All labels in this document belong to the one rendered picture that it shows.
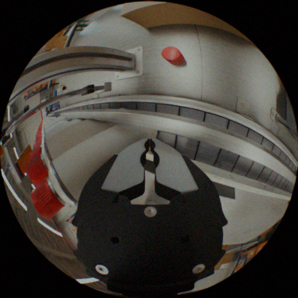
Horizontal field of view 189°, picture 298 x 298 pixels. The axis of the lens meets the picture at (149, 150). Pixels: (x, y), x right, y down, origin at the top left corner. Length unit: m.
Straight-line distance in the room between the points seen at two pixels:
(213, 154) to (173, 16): 0.29
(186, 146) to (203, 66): 0.16
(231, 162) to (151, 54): 0.26
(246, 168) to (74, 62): 0.32
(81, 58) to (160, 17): 0.18
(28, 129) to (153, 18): 7.81
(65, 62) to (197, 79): 0.22
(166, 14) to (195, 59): 0.13
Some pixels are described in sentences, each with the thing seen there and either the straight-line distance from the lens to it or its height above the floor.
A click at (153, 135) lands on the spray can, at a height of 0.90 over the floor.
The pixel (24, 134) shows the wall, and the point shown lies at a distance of 7.95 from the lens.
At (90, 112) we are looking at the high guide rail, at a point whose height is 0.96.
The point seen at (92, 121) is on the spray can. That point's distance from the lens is 0.15.
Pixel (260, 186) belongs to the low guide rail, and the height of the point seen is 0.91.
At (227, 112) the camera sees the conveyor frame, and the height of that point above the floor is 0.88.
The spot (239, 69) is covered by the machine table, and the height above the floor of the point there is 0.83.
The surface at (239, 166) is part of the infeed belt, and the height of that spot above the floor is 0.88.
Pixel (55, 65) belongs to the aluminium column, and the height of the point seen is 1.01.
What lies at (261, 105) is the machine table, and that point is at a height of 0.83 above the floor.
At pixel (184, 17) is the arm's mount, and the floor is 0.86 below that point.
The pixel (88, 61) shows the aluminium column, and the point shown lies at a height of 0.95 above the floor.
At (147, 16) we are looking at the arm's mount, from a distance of 0.26.
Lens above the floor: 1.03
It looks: 47 degrees down
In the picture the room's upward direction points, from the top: 133 degrees counter-clockwise
